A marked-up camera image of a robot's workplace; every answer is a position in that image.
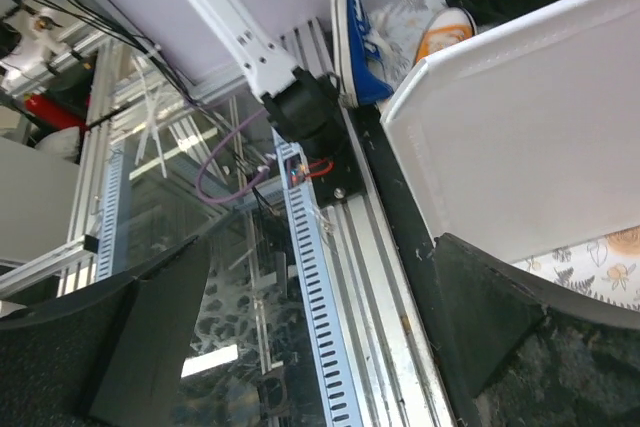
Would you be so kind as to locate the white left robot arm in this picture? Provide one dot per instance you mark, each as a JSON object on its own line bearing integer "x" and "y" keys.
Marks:
{"x": 302, "y": 108}

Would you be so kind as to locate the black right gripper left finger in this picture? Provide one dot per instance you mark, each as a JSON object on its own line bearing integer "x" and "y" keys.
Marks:
{"x": 110, "y": 354}

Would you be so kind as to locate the orange sneaker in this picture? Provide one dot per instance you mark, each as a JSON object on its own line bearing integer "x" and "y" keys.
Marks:
{"x": 448, "y": 27}

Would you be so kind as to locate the grey slotted cable duct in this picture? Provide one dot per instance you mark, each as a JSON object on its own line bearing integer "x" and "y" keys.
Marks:
{"x": 267, "y": 347}

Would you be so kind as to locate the white cabinet door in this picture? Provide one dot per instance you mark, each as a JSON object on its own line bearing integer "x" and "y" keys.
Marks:
{"x": 525, "y": 138}

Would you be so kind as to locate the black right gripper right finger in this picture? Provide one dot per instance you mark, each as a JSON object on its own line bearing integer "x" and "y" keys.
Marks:
{"x": 518, "y": 350}

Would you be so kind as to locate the aluminium rail frame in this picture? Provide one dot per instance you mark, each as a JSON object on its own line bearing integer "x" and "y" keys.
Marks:
{"x": 396, "y": 380}

